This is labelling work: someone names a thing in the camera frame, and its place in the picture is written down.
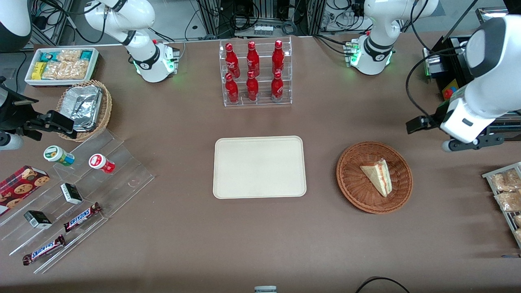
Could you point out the black hot food display case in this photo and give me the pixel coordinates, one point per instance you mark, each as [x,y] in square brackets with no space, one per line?
[452,69]

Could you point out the round brown wicker basket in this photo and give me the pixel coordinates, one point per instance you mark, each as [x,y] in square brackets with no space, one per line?
[358,187]

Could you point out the large clear cracker bag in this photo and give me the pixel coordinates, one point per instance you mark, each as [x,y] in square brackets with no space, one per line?
[67,70]

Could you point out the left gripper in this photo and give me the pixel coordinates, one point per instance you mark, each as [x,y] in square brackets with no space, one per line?
[432,119]

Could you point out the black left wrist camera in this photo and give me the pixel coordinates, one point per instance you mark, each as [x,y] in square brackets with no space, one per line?
[419,124]

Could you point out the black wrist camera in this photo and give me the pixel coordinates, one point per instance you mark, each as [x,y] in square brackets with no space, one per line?
[61,124]
[419,124]

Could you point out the small black box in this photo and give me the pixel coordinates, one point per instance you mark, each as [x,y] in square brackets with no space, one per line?
[71,193]
[37,219]

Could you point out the small clear cracker bag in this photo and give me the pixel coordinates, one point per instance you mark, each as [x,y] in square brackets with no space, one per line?
[70,55]

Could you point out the small grey object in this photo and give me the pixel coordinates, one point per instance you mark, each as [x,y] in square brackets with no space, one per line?
[265,289]

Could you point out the teal snack packet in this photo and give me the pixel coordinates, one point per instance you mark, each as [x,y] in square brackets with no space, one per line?
[48,55]

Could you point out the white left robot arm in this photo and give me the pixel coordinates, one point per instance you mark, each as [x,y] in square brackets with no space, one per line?
[378,24]

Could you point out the aluminium frame rack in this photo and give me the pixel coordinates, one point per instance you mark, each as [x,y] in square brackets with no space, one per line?
[211,16]

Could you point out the clear bag of pastries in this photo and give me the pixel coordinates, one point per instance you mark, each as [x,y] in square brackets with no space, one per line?
[508,201]
[504,181]

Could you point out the Snickers chocolate bar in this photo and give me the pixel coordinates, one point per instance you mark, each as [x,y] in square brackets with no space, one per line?
[81,217]
[44,250]

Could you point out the white snack bin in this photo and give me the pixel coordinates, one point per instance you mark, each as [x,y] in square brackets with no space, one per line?
[30,81]

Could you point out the red lid snack cup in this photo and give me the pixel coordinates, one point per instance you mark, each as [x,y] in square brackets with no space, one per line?
[99,162]

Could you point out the triangular sandwich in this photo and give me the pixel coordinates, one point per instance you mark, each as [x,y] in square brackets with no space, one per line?
[380,179]

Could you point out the beige rectangular serving tray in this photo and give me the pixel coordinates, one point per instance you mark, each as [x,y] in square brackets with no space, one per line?
[244,167]

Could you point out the green lid snack cup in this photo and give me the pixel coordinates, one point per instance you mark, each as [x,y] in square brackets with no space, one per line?
[55,154]

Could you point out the small silver metal box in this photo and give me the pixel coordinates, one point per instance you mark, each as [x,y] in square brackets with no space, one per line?
[432,61]

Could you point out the red soda bottle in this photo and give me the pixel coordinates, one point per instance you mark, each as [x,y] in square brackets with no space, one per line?
[231,89]
[252,87]
[231,61]
[277,86]
[278,57]
[252,59]

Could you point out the clear acrylic bottle rack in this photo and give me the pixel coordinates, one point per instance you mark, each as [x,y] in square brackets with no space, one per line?
[262,103]

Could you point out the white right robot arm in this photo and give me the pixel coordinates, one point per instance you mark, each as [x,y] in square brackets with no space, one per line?
[122,16]

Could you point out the aluminium foil tray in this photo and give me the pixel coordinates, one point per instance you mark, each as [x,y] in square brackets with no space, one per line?
[83,106]

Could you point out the yellow snack packet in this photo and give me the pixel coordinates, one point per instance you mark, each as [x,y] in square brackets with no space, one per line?
[38,70]

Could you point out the clear acrylic stepped shelf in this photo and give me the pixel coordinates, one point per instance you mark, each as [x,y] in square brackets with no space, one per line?
[122,179]

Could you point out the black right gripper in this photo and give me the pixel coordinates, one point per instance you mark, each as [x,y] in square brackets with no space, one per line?
[11,116]

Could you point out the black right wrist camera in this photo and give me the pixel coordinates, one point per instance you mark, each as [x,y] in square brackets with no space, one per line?
[61,124]

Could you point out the white power strip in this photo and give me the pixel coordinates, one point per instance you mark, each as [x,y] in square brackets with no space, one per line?
[263,29]

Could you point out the red plaid cookie box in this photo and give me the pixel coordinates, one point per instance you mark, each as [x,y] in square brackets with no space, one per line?
[20,187]

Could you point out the light wicker basket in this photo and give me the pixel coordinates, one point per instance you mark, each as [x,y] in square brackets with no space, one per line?
[106,110]

